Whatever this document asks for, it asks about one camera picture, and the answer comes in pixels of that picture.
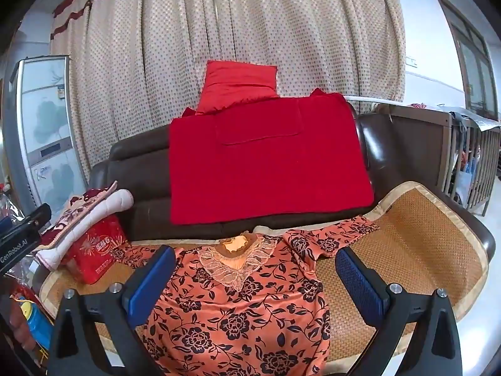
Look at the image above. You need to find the red cloth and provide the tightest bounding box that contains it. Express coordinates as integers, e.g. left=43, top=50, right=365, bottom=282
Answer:
left=169, top=89, right=375, bottom=226

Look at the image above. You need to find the blue and yellow toy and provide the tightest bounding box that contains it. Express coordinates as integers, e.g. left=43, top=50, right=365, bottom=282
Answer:
left=11, top=282, right=54, bottom=355

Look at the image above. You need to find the orange floral blouse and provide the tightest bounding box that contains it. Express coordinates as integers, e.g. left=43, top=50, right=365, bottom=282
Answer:
left=111, top=215, right=381, bottom=376

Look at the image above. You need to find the wooden crib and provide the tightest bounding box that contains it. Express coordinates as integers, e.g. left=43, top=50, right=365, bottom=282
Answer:
left=374, top=101, right=501, bottom=216

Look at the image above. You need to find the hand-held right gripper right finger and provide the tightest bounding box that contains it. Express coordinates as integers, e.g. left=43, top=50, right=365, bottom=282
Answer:
left=335, top=248, right=467, bottom=376

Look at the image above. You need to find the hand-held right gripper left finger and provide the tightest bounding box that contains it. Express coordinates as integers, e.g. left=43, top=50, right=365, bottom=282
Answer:
left=46, top=245, right=177, bottom=376

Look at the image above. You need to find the woven bamboo mat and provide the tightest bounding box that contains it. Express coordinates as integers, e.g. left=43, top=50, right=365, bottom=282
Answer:
left=39, top=181, right=490, bottom=376

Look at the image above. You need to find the brown framed window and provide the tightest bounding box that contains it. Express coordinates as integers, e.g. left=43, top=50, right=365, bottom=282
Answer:
left=430, top=0, right=499, bottom=121

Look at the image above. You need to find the beige dotted curtain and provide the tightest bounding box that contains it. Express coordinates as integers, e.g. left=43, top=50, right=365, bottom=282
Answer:
left=50, top=0, right=406, bottom=165

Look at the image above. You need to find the red pillow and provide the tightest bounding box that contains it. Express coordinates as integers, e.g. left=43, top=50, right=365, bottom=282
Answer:
left=194, top=60, right=279, bottom=115

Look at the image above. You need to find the brown leather sofa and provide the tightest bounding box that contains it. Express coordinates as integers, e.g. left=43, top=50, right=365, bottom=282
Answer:
left=31, top=102, right=496, bottom=376

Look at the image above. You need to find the white standing air conditioner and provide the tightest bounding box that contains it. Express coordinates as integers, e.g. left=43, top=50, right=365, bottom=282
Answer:
left=7, top=55, right=89, bottom=208

